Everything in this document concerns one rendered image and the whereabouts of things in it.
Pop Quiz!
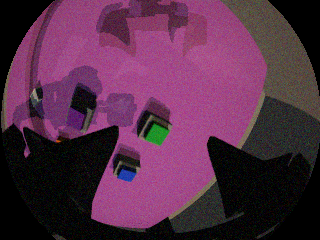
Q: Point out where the blue button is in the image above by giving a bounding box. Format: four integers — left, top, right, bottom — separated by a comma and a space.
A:
113, 155, 141, 183

